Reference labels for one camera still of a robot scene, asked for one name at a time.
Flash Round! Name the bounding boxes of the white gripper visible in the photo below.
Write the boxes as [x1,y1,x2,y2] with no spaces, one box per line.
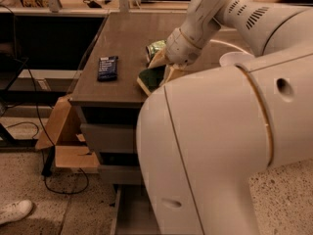
[148,28,201,86]

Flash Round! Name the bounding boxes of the green yellow sponge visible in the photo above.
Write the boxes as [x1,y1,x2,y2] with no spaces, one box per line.
[137,66,165,96]

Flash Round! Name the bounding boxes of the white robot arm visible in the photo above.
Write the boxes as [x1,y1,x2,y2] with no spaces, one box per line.
[136,0,313,235]

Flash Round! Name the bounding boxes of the grey drawer cabinet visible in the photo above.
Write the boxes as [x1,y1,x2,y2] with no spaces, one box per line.
[68,11,252,188]

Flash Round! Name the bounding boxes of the top grey drawer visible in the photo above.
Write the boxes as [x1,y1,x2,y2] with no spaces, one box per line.
[80,123,136,154]

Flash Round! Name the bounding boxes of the middle grey drawer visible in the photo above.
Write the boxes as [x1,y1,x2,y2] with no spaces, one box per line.
[98,164,143,185]

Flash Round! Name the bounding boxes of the open bottom grey drawer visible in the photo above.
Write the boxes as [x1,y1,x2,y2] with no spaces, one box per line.
[110,185,160,235]

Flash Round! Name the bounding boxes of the dark blue snack bar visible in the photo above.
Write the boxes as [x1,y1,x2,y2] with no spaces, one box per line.
[97,56,118,81]

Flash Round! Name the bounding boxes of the white bowl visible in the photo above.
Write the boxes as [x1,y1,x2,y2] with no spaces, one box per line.
[219,52,254,67]

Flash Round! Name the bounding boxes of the brown cardboard box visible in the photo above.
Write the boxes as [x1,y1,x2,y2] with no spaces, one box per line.
[35,95,100,173]

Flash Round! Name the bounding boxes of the white sneaker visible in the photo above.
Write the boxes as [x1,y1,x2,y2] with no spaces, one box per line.
[0,200,33,225]

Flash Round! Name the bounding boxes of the black floor cable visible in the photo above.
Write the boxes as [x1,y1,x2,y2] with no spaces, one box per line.
[0,57,90,196]

